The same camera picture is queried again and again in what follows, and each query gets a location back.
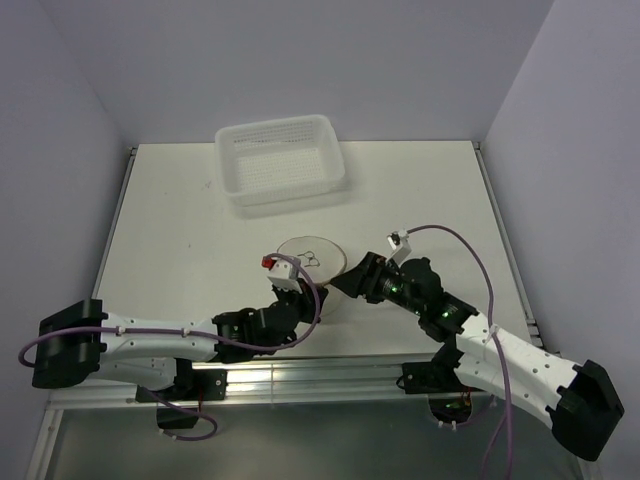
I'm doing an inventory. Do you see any aluminium rail frame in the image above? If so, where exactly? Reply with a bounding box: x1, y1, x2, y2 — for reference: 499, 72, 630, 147
24, 142, 601, 480

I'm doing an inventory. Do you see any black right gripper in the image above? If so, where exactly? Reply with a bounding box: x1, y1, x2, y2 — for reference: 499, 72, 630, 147
330, 250, 424, 315

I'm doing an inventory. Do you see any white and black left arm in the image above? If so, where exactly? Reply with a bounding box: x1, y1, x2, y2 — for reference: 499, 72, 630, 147
19, 282, 328, 399

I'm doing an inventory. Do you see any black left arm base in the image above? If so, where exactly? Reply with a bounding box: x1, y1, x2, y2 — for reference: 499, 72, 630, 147
135, 367, 228, 441

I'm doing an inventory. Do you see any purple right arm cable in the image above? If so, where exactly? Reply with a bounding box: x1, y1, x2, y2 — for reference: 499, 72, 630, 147
406, 224, 516, 480

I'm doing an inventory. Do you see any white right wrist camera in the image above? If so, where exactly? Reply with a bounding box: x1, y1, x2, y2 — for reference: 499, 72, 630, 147
387, 229, 412, 266

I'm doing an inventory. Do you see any white perforated plastic basket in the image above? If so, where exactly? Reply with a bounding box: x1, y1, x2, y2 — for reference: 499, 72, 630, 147
214, 114, 346, 207

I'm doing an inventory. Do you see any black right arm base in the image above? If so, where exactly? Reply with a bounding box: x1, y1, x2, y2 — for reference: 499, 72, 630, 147
395, 361, 473, 425

